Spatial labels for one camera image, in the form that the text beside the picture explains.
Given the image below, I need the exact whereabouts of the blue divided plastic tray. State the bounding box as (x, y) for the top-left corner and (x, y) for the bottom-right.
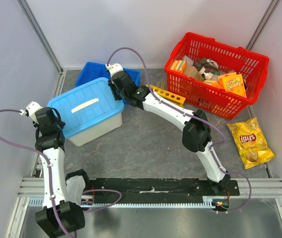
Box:
(75, 62), (141, 87)

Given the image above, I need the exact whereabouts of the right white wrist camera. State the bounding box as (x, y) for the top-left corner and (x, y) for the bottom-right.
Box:
(106, 63), (123, 76)

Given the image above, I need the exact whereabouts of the orange green sponge pack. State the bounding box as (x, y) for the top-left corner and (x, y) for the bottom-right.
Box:
(170, 59), (187, 73)

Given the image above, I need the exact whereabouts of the light blue plastic lid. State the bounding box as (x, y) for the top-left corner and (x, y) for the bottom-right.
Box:
(47, 77), (125, 139)

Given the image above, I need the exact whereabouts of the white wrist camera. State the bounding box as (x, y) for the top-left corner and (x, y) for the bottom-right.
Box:
(19, 101), (43, 123)
(106, 63), (123, 76)

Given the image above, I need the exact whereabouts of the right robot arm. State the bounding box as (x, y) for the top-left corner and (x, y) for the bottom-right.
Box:
(108, 70), (230, 195)

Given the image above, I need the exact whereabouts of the white cable duct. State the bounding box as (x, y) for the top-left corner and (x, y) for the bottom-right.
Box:
(28, 197), (216, 209)

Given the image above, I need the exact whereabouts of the yellow Lays chips bag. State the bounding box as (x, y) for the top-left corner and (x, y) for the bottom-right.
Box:
(227, 118), (275, 169)

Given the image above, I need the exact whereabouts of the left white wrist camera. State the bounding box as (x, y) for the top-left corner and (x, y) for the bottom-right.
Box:
(19, 101), (43, 123)

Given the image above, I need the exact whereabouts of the white plastic tub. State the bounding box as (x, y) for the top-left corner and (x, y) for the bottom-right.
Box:
(68, 113), (122, 147)

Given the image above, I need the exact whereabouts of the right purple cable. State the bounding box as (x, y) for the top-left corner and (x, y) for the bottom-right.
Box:
(107, 47), (253, 215)

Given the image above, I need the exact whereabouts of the red shopping basket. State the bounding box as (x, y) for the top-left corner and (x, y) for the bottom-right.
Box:
(164, 32), (270, 120)

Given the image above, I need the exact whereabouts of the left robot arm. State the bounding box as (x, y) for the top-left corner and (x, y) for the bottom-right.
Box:
(34, 107), (91, 238)

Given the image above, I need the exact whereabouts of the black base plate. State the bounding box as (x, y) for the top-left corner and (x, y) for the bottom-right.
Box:
(86, 178), (240, 204)

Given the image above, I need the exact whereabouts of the orange Scrub Daddy package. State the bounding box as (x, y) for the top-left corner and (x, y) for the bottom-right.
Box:
(218, 72), (247, 98)

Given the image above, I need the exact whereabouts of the yellow test tube rack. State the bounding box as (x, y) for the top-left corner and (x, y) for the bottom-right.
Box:
(150, 84), (186, 108)

